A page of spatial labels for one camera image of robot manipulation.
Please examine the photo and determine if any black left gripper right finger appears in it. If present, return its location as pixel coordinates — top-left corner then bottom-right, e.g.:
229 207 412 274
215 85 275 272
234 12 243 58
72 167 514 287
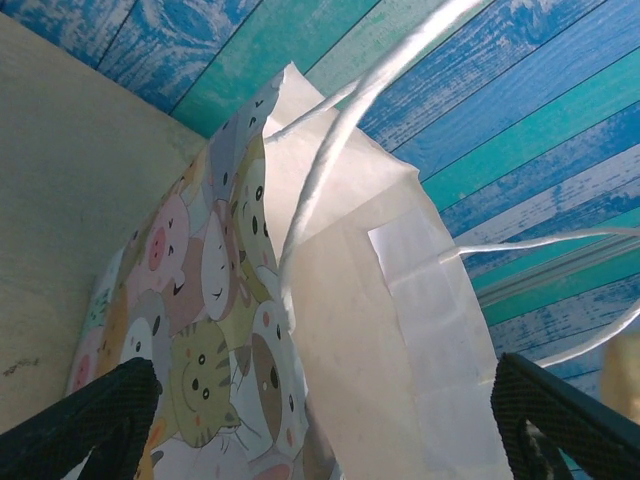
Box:
491 352 640 480

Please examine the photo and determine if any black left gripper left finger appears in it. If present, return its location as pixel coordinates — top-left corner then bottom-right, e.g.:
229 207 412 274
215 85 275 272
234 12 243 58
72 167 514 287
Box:
0 357 164 480

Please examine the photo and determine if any white paper bag with handles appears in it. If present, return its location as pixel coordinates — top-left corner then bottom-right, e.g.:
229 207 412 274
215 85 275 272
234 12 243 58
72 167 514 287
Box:
67 0 640 480

